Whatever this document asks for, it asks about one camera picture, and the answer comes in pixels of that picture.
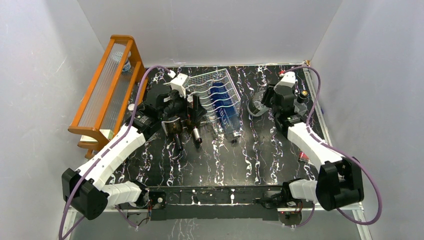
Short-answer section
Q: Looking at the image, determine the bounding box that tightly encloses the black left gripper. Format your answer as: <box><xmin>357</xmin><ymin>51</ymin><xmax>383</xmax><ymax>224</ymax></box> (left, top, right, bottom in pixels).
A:
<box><xmin>159</xmin><ymin>86</ymin><xmax>207</xmax><ymax>123</ymax></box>

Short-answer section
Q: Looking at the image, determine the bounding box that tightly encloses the dark wine bottle brown label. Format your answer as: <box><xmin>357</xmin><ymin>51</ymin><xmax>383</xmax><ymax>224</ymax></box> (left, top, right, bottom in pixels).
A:
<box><xmin>185</xmin><ymin>119</ymin><xmax>203</xmax><ymax>148</ymax></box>

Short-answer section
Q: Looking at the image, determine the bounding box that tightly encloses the square clear bottle black cap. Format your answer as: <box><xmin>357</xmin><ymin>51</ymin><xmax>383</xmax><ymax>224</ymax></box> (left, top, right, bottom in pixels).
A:
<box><xmin>293</xmin><ymin>90</ymin><xmax>309</xmax><ymax>116</ymax></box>

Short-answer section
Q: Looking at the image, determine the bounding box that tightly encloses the round clear bottle white cap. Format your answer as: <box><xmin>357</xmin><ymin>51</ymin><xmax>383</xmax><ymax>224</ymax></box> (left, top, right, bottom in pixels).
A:
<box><xmin>247</xmin><ymin>90</ymin><xmax>272</xmax><ymax>117</ymax></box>

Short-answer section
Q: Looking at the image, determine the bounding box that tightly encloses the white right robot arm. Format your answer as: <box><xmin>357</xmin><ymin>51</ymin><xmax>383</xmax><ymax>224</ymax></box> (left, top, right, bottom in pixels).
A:
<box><xmin>261</xmin><ymin>84</ymin><xmax>364</xmax><ymax>211</ymax></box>

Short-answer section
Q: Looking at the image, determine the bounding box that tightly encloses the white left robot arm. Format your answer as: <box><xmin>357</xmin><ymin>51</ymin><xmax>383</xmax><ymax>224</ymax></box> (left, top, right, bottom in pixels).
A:
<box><xmin>61</xmin><ymin>89</ymin><xmax>207</xmax><ymax>220</ymax></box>

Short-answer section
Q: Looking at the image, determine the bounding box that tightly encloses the clear bottle silver cap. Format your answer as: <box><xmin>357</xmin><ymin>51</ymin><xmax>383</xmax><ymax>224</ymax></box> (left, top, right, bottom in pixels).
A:
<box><xmin>127</xmin><ymin>103</ymin><xmax>137</xmax><ymax>113</ymax></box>

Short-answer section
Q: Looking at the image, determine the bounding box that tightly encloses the plastic water bottle on shelf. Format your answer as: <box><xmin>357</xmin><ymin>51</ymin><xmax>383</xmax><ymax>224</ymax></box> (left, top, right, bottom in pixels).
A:
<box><xmin>111</xmin><ymin>51</ymin><xmax>132</xmax><ymax>73</ymax></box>

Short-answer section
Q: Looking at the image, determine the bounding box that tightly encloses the pack of coloured markers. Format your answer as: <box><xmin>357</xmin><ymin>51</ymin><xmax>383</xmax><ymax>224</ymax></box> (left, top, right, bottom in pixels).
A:
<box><xmin>298</xmin><ymin>151</ymin><xmax>310</xmax><ymax>163</ymax></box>

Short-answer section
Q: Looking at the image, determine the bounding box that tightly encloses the orange wooden shelf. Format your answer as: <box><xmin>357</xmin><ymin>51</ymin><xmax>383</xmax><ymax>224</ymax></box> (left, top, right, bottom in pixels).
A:
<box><xmin>68</xmin><ymin>35</ymin><xmax>147</xmax><ymax>159</ymax></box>

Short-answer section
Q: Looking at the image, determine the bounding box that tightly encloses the white wire wine rack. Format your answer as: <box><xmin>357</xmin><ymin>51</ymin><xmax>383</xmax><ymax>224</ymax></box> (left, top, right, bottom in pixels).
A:
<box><xmin>165</xmin><ymin>68</ymin><xmax>241</xmax><ymax>123</ymax></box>

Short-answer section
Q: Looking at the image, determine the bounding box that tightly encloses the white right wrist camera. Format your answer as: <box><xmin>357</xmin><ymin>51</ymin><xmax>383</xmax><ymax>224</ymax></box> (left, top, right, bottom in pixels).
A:
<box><xmin>276</xmin><ymin>71</ymin><xmax>296</xmax><ymax>88</ymax></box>

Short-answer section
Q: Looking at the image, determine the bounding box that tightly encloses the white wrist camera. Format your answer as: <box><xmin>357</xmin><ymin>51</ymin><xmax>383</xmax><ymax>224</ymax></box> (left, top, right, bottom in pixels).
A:
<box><xmin>167</xmin><ymin>70</ymin><xmax>190</xmax><ymax>99</ymax></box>
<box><xmin>276</xmin><ymin>71</ymin><xmax>296</xmax><ymax>88</ymax></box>

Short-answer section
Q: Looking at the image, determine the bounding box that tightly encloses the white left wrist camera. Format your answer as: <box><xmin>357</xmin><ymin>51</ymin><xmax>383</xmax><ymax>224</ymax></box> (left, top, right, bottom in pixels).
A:
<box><xmin>167</xmin><ymin>70</ymin><xmax>190</xmax><ymax>99</ymax></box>

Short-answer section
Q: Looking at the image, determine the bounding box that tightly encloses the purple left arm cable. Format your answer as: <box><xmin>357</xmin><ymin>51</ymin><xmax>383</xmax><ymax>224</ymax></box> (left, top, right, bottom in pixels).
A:
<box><xmin>58</xmin><ymin>65</ymin><xmax>176</xmax><ymax>240</ymax></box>

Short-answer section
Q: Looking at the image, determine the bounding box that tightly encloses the aluminium frame rail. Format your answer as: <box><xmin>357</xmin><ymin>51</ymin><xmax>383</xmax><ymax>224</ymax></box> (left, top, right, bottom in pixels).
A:
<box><xmin>57</xmin><ymin>185</ymin><xmax>372</xmax><ymax>240</ymax></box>

